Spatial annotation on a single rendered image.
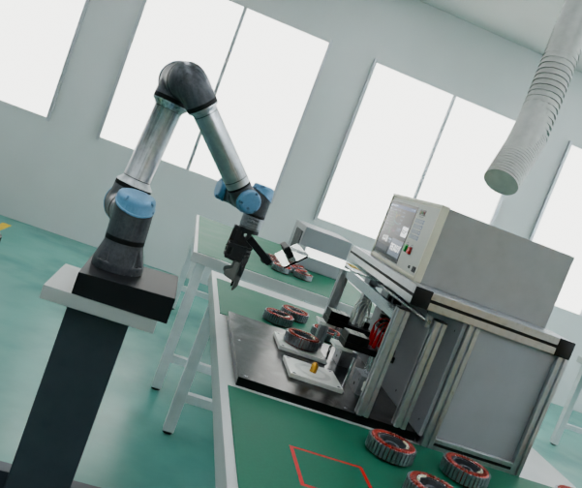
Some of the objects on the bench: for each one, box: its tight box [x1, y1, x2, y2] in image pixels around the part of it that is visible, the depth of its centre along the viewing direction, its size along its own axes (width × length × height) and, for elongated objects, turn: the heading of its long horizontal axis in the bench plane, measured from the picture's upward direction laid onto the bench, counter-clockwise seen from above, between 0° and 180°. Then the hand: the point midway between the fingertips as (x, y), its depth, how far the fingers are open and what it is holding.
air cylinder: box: [332, 349, 358, 369], centre depth 205 cm, size 5×8×6 cm
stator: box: [262, 307, 294, 328], centre depth 238 cm, size 11×11×4 cm
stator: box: [280, 305, 309, 323], centre depth 255 cm, size 11×11×4 cm
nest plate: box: [273, 331, 326, 364], centre depth 202 cm, size 15×15×1 cm
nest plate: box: [283, 355, 344, 394], centre depth 179 cm, size 15×15×1 cm
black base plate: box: [227, 311, 416, 442], centre depth 191 cm, size 47×64×2 cm
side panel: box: [417, 324, 568, 476], centre depth 164 cm, size 28×3×32 cm, turn 23°
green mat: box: [217, 278, 357, 352], centre depth 258 cm, size 94×61×1 cm, turn 23°
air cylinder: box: [349, 367, 368, 396], centre depth 181 cm, size 5×8×6 cm
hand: (234, 285), depth 225 cm, fingers open, 6 cm apart
